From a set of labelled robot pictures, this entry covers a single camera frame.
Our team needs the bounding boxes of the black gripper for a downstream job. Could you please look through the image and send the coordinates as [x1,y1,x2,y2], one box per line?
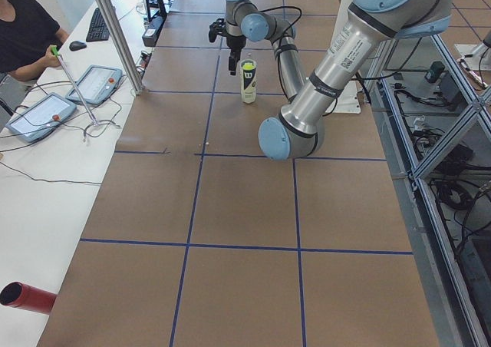
[226,35,245,76]

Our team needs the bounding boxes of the yellow tennis ball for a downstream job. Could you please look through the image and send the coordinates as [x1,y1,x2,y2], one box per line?
[242,63,255,71]

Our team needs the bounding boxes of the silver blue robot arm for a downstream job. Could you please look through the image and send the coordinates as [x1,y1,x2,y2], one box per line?
[224,0,452,160]

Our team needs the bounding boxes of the clear tennis ball can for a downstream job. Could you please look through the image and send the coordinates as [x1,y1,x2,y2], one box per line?
[240,59,257,104]

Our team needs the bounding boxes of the person's hand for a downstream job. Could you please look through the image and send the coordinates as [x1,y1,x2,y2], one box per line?
[41,52,60,68]

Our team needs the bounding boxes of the far teach pendant tablet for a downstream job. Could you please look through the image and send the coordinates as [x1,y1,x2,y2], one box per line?
[77,64,123,106]

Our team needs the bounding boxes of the teach pendant tablet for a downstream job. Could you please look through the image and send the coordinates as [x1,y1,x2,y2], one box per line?
[6,93,77,143]
[77,64,123,106]

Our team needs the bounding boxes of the black keyboard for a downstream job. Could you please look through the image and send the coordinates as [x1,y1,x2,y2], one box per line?
[86,8,110,42]

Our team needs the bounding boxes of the black computer mouse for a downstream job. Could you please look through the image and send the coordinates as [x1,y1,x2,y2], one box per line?
[69,41,87,51]

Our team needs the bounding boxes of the near teach pendant tablet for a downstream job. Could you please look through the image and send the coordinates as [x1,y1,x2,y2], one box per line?
[6,93,77,143]

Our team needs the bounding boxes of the person in black shirt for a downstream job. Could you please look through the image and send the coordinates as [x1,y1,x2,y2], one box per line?
[1,0,68,83]

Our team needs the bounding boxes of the black device box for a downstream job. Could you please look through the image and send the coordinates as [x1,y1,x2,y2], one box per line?
[425,61,465,111]

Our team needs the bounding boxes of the red cylinder tube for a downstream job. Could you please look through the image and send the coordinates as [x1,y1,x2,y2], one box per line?
[1,282,57,315]

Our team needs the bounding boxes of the aluminium frame post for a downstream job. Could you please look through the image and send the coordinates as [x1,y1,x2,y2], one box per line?
[95,0,143,95]

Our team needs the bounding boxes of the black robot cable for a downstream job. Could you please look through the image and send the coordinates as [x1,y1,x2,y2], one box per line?
[259,5,373,117]

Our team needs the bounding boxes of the green handled grabber stick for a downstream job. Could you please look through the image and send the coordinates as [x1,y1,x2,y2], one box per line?
[50,45,121,140]

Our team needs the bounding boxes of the black cable bundle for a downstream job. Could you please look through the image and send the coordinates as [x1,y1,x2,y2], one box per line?
[427,143,491,256]

